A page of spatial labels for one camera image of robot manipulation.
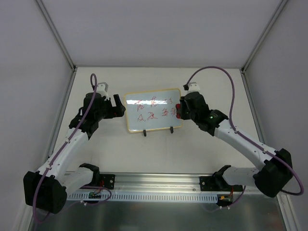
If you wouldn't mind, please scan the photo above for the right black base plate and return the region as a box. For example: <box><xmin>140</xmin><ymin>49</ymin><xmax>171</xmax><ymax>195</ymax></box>
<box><xmin>199</xmin><ymin>172</ymin><xmax>244</xmax><ymax>192</ymax></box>

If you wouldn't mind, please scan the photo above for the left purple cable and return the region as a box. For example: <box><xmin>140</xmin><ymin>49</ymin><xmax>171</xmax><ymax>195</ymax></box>
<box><xmin>31</xmin><ymin>73</ymin><xmax>113</xmax><ymax>223</ymax></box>

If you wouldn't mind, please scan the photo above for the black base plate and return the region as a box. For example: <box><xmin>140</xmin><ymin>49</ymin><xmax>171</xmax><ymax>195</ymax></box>
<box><xmin>98</xmin><ymin>174</ymin><xmax>116</xmax><ymax>190</ymax></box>
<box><xmin>199</xmin><ymin>172</ymin><xmax>244</xmax><ymax>192</ymax></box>

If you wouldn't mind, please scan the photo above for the red whiteboard eraser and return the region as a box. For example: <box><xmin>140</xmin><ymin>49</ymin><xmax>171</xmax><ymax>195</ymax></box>
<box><xmin>176</xmin><ymin>103</ymin><xmax>181</xmax><ymax>119</ymax></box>

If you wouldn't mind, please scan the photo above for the left aluminium frame post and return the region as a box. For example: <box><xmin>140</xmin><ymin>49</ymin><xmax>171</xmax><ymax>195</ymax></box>
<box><xmin>34</xmin><ymin>0</ymin><xmax>76</xmax><ymax>71</ymax></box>

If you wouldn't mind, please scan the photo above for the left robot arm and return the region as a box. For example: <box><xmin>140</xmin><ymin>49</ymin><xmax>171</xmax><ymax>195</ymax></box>
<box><xmin>23</xmin><ymin>93</ymin><xmax>126</xmax><ymax>214</ymax></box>

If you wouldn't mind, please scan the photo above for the white slotted cable duct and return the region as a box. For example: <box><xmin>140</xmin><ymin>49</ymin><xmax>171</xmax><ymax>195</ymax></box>
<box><xmin>67</xmin><ymin>190</ymin><xmax>218</xmax><ymax>204</ymax></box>

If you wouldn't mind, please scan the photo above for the right aluminium frame post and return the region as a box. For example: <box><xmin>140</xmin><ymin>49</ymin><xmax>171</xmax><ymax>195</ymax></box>
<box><xmin>241</xmin><ymin>0</ymin><xmax>289</xmax><ymax>73</ymax></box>

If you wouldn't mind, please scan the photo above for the aluminium frame post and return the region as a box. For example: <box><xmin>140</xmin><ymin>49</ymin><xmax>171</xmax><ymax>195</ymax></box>
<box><xmin>241</xmin><ymin>0</ymin><xmax>289</xmax><ymax>73</ymax></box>
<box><xmin>34</xmin><ymin>0</ymin><xmax>76</xmax><ymax>71</ymax></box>

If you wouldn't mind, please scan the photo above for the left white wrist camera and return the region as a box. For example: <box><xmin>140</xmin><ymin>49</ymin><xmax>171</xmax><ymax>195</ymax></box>
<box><xmin>96</xmin><ymin>82</ymin><xmax>108</xmax><ymax>95</ymax></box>

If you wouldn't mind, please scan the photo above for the yellow framed whiteboard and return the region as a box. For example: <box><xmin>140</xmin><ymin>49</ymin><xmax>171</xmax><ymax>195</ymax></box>
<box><xmin>124</xmin><ymin>88</ymin><xmax>182</xmax><ymax>133</ymax></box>

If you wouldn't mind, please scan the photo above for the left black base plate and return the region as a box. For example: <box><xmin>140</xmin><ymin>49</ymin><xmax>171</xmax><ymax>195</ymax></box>
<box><xmin>98</xmin><ymin>174</ymin><xmax>116</xmax><ymax>190</ymax></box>

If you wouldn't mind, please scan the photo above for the aluminium mounting rail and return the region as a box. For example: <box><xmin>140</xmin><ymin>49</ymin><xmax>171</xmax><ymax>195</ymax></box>
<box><xmin>64</xmin><ymin>171</ymin><xmax>265</xmax><ymax>194</ymax></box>

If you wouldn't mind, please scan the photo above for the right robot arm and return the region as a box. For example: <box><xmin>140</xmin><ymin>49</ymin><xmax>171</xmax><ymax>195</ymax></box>
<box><xmin>176</xmin><ymin>91</ymin><xmax>293</xmax><ymax>197</ymax></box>

